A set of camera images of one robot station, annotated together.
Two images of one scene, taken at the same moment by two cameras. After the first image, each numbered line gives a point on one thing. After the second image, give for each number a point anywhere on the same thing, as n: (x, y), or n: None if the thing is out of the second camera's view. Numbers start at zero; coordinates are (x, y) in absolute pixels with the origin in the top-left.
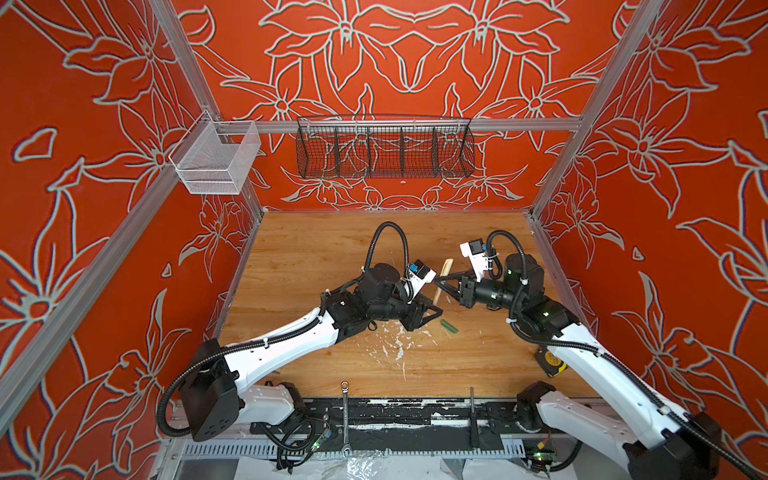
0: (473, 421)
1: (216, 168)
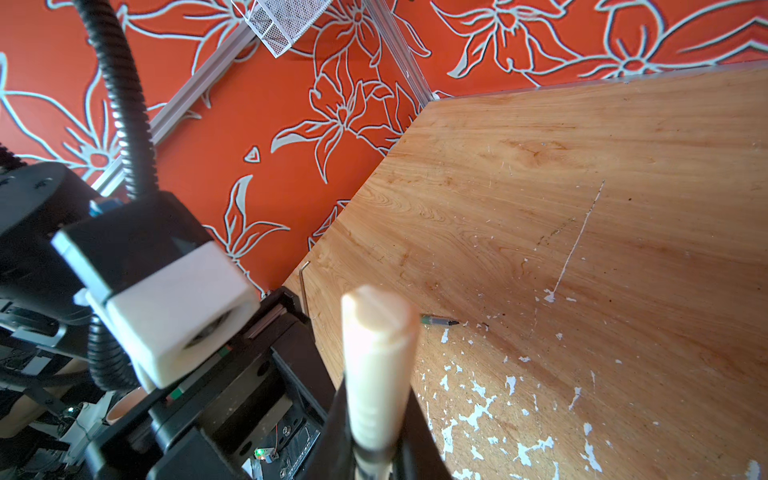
0: None
1: (280, 23)
